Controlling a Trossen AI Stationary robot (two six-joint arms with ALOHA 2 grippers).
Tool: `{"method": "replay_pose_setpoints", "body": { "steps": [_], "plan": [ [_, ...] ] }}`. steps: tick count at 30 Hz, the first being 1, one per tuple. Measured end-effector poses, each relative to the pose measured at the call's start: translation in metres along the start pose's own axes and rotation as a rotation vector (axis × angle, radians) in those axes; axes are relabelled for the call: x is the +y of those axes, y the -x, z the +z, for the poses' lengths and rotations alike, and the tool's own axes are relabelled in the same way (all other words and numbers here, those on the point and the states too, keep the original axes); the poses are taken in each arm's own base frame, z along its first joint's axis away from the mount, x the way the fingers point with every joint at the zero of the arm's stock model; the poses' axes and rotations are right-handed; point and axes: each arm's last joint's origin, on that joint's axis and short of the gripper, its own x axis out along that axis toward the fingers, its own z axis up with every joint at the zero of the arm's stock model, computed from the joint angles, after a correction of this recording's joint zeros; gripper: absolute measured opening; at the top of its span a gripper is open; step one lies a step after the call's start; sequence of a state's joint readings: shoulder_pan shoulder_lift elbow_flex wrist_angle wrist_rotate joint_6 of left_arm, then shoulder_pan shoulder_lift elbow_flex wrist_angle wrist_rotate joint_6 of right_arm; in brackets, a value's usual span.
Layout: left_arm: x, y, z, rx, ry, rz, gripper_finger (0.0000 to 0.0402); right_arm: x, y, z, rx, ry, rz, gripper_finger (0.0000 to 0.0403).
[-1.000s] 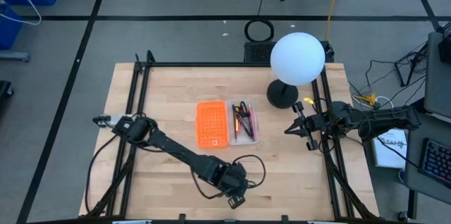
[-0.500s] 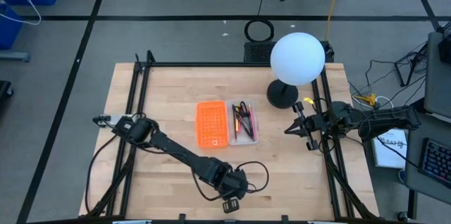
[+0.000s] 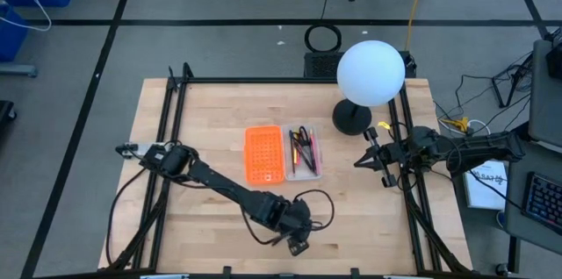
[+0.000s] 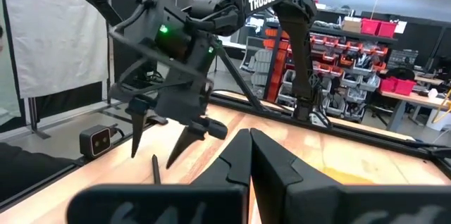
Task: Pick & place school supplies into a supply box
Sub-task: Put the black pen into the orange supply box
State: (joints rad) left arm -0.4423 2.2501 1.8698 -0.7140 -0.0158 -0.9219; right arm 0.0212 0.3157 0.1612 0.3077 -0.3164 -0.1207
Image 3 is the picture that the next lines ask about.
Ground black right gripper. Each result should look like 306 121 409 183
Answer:
353 126 419 190

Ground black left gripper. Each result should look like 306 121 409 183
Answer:
279 197 317 258

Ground pink highlighter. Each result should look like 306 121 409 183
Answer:
309 128 322 176

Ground black scissors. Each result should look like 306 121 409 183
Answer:
296 125 320 176

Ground slim black pen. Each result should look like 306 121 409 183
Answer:
288 130 299 175

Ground clear plastic supply box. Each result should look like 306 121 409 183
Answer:
280 122 325 182

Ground black perforated electronics box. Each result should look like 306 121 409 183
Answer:
303 50 418 80

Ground orange perforated plastic lid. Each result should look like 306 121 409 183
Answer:
243 124 287 186

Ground white globe lamp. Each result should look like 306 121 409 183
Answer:
331 39 407 137

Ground white paper booklet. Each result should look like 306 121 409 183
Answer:
462 160 509 211

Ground dark grey desk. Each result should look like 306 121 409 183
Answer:
502 138 562 256

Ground black backlit keyboard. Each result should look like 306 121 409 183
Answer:
521 170 562 237

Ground grey raised desk shelf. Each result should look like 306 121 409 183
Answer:
528 39 562 148

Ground black floor equipment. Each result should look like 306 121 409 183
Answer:
0 99 18 136

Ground grey metal table foot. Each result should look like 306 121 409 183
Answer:
0 64 40 79

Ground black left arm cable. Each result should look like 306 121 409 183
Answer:
239 188 336 247

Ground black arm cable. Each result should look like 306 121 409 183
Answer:
239 188 336 247
397 129 526 212

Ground yellow cable connector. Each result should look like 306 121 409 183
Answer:
440 116 472 134

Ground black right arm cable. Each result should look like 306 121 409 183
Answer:
397 129 526 212

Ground black aluminium table frame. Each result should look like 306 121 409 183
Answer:
98 61 474 279

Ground coiled black cable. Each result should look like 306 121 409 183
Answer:
303 23 344 54

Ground black floor cables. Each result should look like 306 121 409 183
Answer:
433 49 536 140

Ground black base power cable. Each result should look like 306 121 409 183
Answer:
106 167 153 267

